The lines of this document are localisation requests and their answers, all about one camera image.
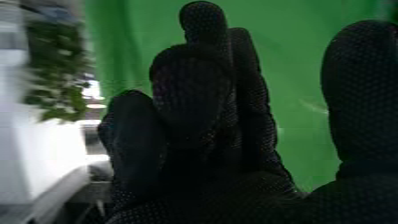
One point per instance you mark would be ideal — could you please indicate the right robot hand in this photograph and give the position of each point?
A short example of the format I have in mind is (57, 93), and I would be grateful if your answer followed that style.
(206, 140)

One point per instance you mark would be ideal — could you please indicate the green plant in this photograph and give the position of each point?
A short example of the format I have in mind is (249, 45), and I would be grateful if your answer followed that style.
(55, 70)

